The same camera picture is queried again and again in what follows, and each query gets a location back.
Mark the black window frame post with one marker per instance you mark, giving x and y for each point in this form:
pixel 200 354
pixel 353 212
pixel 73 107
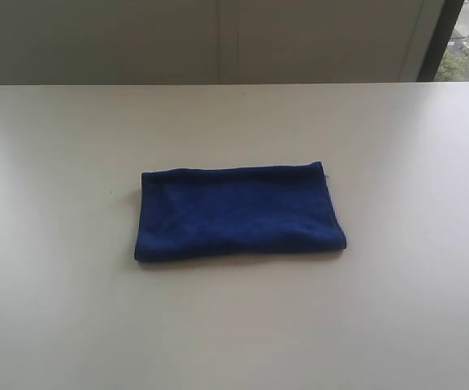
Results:
pixel 440 37

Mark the blue towel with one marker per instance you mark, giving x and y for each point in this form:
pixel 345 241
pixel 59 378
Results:
pixel 194 213

